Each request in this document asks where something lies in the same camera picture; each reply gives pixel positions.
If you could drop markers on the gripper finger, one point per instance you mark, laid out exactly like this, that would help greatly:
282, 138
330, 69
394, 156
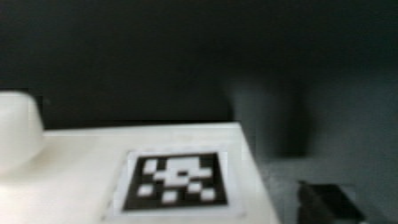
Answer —
326, 206

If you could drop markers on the white drawer box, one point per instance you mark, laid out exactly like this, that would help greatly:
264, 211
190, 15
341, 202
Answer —
131, 175

